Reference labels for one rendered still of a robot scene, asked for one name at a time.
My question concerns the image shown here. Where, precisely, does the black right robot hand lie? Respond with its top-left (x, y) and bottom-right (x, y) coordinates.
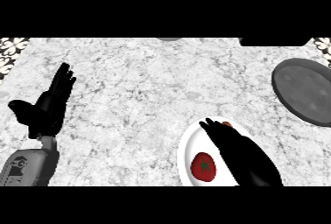
top-left (198, 117), bottom-right (286, 187)

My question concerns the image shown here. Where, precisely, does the dark grey pan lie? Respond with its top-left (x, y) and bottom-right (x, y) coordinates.
top-left (271, 57), bottom-right (331, 128)

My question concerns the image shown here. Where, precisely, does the red tomato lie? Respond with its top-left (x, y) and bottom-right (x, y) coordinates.
top-left (191, 151), bottom-right (218, 183)

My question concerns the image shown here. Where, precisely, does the black appliance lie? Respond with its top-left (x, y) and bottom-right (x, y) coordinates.
top-left (238, 38), bottom-right (314, 47)

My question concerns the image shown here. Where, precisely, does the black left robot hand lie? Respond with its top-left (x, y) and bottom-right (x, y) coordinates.
top-left (6, 61), bottom-right (79, 140)

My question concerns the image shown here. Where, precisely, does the white plate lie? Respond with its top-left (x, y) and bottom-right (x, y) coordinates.
top-left (176, 115), bottom-right (284, 187)

